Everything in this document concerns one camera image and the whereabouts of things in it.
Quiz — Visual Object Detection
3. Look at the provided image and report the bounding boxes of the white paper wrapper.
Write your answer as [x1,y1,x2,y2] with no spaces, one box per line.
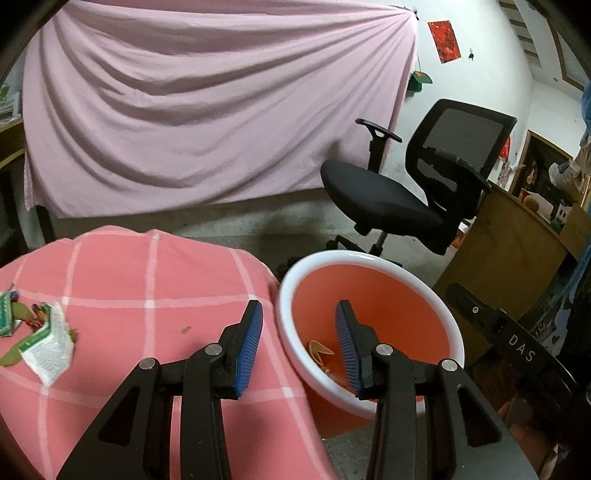
[18,302,77,386]

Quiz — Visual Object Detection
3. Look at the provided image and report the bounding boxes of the black office chair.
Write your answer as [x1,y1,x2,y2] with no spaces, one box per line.
[320,98,518,271]

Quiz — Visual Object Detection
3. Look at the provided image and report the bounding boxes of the wooden wall shelf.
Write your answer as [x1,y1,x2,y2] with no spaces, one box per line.
[0,117,26,167]

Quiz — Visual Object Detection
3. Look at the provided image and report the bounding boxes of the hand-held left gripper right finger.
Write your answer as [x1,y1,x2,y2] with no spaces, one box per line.
[335,299,541,480]

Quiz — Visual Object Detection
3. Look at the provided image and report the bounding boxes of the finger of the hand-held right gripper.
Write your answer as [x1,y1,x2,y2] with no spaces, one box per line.
[444,282,506,344]

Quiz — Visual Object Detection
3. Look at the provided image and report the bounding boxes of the stack of books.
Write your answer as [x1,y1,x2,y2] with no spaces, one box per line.
[0,83,21,125]

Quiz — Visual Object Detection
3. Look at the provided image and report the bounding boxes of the orange bucket with white rim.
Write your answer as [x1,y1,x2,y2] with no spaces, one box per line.
[276,251,465,421]

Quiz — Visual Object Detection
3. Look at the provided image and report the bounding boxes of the person's right hand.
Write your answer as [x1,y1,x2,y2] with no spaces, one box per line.
[498,399,561,472]

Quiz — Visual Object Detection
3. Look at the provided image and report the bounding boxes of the pink hanging sheet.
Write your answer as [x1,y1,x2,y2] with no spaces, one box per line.
[21,0,419,220]

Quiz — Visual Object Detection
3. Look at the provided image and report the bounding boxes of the wooden desk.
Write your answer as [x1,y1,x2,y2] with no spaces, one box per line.
[434,185,591,365]

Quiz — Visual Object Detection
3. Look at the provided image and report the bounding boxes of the dark framed picture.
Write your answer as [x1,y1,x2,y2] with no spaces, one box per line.
[510,129,583,204]

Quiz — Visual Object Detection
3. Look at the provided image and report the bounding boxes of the green hanging ornament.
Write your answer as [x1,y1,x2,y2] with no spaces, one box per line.
[409,69,434,93]

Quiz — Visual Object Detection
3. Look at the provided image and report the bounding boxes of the pink checked tablecloth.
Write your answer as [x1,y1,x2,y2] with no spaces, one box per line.
[0,224,338,480]

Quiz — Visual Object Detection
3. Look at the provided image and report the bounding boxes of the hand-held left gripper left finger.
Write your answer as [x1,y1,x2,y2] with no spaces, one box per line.
[55,299,265,480]

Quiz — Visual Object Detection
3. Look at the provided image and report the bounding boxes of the small green packet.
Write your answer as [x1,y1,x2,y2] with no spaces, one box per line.
[0,291,20,337]

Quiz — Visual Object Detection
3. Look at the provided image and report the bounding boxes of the orange round ornament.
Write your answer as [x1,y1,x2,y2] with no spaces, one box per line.
[521,191,552,217]

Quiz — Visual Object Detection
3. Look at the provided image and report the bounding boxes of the red green wrapper scraps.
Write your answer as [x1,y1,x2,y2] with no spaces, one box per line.
[11,302,51,330]

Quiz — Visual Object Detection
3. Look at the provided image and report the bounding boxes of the red wall poster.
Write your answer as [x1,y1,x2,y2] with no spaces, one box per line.
[427,19,462,64]

